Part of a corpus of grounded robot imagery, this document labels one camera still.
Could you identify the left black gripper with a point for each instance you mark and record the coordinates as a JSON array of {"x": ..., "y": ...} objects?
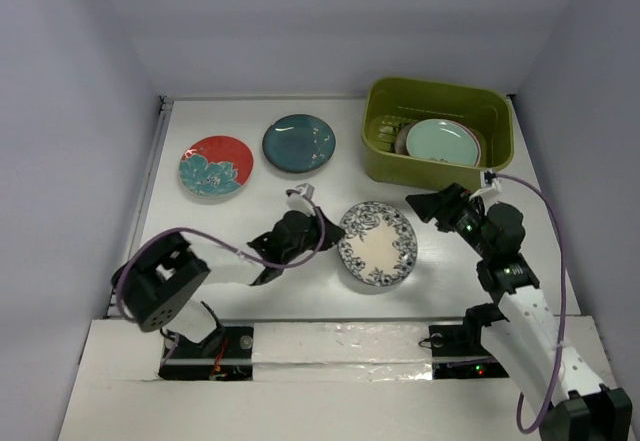
[{"x": 332, "y": 234}]

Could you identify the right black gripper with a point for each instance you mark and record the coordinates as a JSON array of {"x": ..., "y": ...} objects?
[{"x": 455, "y": 199}]

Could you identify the blue white floral plate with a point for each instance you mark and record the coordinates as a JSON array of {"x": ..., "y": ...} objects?
[{"x": 380, "y": 247}]

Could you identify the pink plate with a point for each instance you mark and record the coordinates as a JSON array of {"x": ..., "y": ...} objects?
[{"x": 479, "y": 148}]

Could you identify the mint green flower plate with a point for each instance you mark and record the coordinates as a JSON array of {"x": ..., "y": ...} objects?
[{"x": 442, "y": 140}]

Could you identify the dark teal blossom plate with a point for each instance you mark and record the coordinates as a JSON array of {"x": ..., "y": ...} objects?
[{"x": 299, "y": 143}]

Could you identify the red plate with teal flower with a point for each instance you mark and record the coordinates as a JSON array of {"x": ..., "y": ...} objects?
[{"x": 216, "y": 166}]

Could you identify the grey deer plate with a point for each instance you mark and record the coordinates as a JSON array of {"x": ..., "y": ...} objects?
[{"x": 400, "y": 143}]

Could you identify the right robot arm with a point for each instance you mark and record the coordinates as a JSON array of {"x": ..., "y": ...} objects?
[{"x": 518, "y": 328}]

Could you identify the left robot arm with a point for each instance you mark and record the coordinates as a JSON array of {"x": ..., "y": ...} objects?
[{"x": 155, "y": 288}]

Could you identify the green plastic bin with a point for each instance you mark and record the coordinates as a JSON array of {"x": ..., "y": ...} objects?
[{"x": 393, "y": 103}]

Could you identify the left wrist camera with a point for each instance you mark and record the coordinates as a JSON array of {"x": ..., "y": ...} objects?
[{"x": 300, "y": 197}]

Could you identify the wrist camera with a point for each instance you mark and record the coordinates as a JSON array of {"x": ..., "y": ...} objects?
[
  {"x": 490, "y": 187},
  {"x": 300, "y": 197}
]

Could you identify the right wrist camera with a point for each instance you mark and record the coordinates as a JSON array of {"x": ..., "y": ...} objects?
[{"x": 490, "y": 187}]

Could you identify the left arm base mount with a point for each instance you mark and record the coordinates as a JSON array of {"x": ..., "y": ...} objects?
[{"x": 225, "y": 355}]

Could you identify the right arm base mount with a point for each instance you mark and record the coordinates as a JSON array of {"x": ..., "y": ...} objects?
[{"x": 455, "y": 357}]

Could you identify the aluminium frame rail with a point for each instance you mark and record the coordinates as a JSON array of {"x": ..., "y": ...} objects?
[{"x": 132, "y": 240}]

